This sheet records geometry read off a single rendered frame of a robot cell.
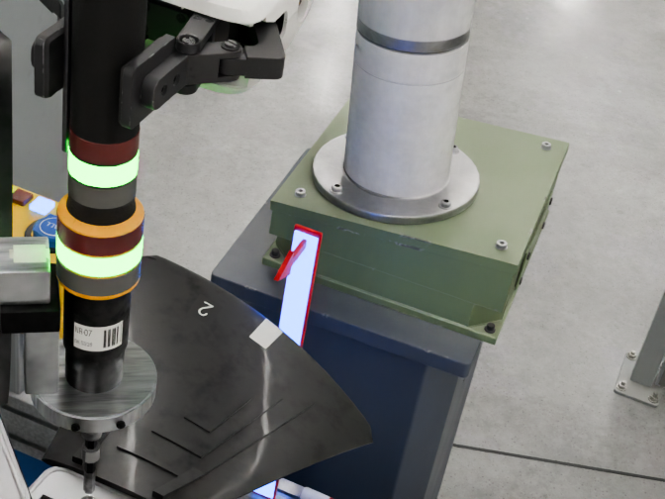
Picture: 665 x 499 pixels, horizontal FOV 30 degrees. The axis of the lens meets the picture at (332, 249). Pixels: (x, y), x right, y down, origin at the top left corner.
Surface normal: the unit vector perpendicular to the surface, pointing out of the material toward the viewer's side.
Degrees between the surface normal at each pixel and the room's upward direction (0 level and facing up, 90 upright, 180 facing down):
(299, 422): 23
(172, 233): 0
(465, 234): 5
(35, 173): 90
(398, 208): 5
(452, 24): 86
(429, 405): 90
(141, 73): 90
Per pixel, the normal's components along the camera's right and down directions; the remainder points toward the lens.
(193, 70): 0.38, 0.60
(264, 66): 0.17, 0.61
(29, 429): -0.37, 0.51
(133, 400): 0.14, -0.79
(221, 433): 0.37, -0.78
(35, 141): 0.91, 0.34
